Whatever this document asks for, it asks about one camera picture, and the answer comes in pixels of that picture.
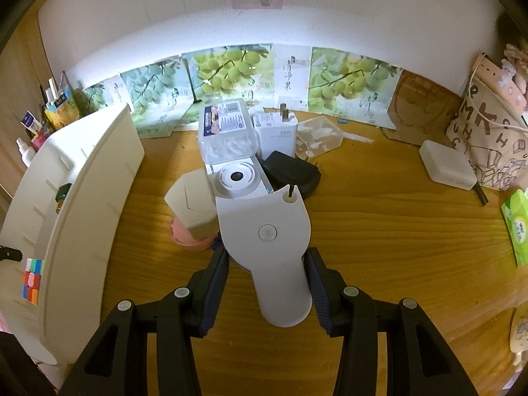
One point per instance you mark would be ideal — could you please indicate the white handheld device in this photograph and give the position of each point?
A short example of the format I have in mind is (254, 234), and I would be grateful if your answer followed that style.
(272, 264)

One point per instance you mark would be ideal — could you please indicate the blue and white tube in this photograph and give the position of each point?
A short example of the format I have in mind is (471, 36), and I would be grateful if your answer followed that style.
(31, 123)

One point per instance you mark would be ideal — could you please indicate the yellow printed pack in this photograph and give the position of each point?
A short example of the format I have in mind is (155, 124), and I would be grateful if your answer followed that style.
(62, 111)

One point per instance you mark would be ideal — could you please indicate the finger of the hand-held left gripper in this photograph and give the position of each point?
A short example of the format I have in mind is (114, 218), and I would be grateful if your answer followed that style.
(10, 253)

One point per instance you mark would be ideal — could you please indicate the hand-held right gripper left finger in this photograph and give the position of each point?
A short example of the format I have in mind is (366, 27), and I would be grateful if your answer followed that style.
(214, 297)

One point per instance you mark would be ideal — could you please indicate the white spray bottle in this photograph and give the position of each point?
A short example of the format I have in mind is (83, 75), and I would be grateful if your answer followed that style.
(25, 154)

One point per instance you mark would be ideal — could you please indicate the small clear plastic container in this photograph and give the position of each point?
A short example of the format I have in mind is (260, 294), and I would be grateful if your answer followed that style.
(319, 132)

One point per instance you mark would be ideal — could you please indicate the clear labelled plastic box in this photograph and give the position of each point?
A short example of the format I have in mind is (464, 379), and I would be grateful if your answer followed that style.
(227, 121)

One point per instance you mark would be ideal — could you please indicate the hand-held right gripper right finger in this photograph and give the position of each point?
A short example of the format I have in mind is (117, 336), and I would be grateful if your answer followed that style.
(321, 301)

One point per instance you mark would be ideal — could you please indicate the black charger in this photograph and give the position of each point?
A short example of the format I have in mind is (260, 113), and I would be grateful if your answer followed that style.
(295, 173)

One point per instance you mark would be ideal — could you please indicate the green bottle with gold cap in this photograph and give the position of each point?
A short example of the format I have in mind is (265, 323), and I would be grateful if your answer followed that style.
(62, 193)

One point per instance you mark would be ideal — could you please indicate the multicoloured puzzle cube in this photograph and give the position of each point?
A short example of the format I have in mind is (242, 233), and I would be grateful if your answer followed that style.
(33, 282)

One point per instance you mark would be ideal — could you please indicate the green tissue pack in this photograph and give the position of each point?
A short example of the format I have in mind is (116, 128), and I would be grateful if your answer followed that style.
(517, 227)

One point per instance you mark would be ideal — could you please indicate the white rectangular box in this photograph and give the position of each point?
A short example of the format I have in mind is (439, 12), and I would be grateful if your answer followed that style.
(447, 165)

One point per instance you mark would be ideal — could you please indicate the beige cardboard box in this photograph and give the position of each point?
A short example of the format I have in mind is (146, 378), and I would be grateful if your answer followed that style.
(189, 200)

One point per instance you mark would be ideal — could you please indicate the letter-print canvas bag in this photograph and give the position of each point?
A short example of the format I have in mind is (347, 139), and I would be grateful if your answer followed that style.
(491, 148)

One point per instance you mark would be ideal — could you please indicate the pink round container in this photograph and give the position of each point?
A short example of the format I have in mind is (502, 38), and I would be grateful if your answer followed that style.
(185, 239)

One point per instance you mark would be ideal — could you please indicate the brown cardboard sheet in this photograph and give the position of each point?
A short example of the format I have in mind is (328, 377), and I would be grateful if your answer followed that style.
(416, 107)

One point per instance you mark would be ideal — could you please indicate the white plastic tray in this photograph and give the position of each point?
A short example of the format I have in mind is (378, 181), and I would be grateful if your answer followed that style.
(95, 198)

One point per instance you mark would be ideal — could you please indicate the white round-lens camera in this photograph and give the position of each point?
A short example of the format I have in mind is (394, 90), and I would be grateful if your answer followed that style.
(237, 177)

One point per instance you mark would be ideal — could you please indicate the red can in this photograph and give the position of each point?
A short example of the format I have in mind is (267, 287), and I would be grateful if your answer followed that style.
(38, 142)

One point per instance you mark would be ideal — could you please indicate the white charger plug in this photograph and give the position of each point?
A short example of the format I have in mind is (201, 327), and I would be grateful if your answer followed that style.
(276, 134)

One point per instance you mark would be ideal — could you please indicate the black pen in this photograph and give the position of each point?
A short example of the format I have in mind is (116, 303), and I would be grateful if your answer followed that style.
(480, 194)

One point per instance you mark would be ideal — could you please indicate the dark-haired doll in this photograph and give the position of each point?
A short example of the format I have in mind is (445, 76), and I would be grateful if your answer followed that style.
(515, 55)

